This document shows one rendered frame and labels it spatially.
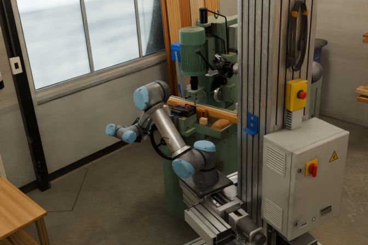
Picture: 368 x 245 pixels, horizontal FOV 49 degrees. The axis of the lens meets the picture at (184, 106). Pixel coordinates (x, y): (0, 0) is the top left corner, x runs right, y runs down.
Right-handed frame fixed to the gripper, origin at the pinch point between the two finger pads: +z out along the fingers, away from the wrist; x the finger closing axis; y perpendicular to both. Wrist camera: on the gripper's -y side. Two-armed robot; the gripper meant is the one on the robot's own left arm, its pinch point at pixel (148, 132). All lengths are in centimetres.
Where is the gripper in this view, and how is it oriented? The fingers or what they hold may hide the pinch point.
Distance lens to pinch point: 275.0
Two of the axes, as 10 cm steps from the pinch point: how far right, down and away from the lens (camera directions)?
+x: 7.4, 2.5, -6.2
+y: -2.9, 9.6, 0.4
